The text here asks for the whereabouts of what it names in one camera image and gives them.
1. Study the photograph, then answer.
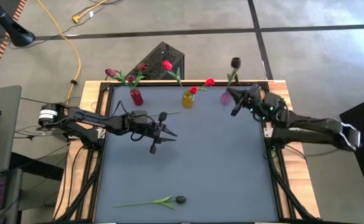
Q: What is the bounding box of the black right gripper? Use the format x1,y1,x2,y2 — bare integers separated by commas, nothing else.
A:
226,83,287,124

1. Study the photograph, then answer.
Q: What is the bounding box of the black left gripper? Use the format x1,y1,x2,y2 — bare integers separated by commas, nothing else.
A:
127,110,179,154

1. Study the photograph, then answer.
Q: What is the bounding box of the black artificial tulip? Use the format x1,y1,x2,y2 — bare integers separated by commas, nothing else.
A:
223,57,242,108
149,111,182,116
113,194,188,212

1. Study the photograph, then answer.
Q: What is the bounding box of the purple glass vase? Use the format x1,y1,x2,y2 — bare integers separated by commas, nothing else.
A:
220,91,233,106

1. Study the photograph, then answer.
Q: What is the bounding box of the yellow glass vase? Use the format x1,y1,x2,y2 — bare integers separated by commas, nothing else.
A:
182,91,195,109

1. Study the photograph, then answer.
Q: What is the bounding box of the red glass vase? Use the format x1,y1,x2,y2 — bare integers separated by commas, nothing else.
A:
129,88,144,106

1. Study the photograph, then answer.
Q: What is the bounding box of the black perforated computer case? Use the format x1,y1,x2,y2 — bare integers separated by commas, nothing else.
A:
123,41,185,81

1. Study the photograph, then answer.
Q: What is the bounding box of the black cabinet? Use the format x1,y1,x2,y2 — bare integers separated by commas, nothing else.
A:
339,92,364,190

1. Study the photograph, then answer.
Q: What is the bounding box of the grey side desk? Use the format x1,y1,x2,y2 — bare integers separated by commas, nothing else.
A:
0,85,23,177

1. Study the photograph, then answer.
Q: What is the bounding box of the black stand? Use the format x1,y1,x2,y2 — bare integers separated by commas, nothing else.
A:
0,0,36,47

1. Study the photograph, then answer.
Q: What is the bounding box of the yellow power cable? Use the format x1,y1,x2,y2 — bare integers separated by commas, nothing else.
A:
37,0,108,108

